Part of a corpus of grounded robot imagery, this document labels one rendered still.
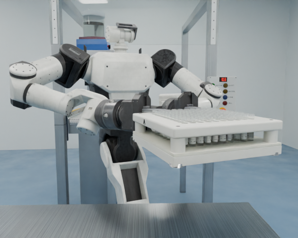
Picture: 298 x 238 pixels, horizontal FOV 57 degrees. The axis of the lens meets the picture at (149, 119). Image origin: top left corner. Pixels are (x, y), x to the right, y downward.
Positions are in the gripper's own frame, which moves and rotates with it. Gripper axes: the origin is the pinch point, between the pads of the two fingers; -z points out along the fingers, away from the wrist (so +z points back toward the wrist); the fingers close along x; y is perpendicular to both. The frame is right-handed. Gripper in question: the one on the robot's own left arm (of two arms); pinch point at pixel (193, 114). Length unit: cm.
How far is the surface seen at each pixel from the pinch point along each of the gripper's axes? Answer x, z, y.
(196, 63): -62, 411, -180
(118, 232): 18.5, -24.6, 24.8
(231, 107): 4, 82, -60
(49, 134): 65, 451, 87
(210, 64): -24, 90, -49
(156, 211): 18.4, -18.5, 16.1
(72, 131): 18, 120, 37
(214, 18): -52, 88, -51
